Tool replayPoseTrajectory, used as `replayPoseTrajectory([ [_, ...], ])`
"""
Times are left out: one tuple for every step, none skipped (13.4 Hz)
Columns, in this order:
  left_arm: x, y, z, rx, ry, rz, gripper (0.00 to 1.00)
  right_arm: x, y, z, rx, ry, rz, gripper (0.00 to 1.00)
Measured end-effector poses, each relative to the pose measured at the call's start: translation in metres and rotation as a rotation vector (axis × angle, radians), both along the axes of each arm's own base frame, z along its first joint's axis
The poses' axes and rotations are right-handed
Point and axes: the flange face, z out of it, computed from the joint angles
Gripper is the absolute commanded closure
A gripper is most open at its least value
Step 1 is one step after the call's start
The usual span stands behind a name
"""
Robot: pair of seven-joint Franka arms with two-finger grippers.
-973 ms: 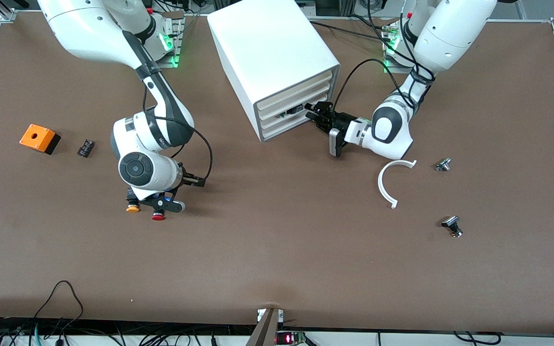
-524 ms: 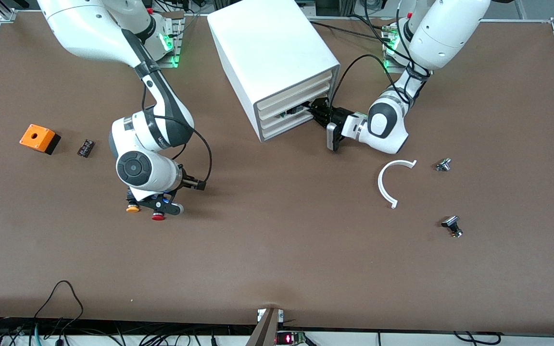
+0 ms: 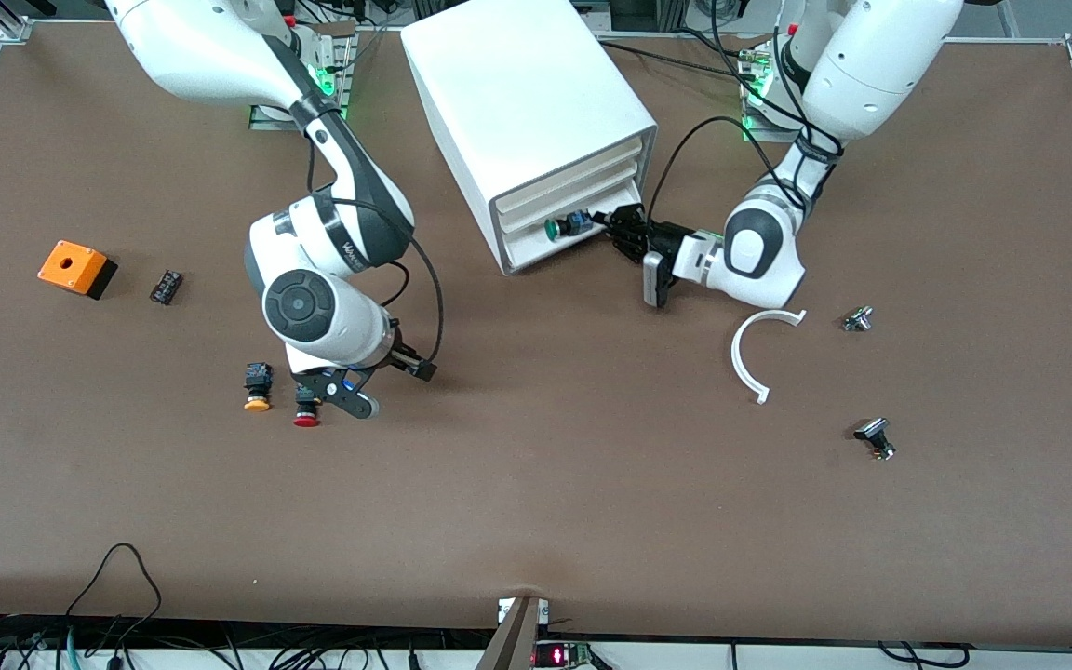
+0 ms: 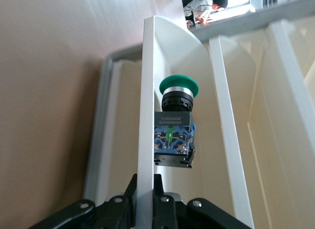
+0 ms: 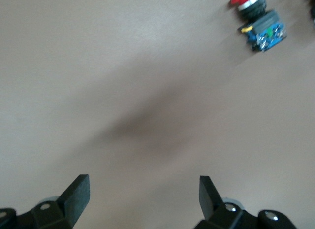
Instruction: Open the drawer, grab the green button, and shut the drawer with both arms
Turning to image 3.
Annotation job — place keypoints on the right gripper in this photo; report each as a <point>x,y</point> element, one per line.
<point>403,357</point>

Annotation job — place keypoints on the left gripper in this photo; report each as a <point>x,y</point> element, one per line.
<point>662,238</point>

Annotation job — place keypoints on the lowest white drawer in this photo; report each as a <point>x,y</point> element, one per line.
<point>536,253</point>

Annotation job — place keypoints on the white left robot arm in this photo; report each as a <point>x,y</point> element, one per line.
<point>871,65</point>

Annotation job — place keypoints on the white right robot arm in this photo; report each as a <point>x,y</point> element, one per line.
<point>331,316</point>

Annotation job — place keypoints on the yellow push button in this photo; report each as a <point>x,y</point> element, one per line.
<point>257,380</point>

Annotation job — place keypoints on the red mushroom push button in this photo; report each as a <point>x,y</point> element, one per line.
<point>306,409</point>

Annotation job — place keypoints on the middle white drawer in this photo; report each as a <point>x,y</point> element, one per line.
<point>573,195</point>

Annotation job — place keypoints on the green push button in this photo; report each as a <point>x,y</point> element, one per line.
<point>555,229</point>

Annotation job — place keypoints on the highest white drawer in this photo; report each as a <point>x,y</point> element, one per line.
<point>573,175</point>

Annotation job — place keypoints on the black square push button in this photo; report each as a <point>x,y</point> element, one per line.
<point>873,433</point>

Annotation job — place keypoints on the dark cylindrical capacitor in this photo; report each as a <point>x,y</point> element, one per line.
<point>167,286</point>

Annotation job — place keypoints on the grey plastic tray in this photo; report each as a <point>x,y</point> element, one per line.
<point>517,93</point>

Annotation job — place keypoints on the chrome angle valve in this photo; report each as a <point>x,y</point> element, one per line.
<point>857,319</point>

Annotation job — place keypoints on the device with red display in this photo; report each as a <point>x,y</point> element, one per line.
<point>559,657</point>

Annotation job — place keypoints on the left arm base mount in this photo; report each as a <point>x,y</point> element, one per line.
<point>757,70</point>

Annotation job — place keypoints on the orange button enclosure box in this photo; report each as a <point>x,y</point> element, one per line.
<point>71,263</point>

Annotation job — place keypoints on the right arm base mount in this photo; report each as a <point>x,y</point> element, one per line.
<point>336,65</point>

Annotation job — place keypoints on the brown wooden post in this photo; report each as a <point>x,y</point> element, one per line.
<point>513,642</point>

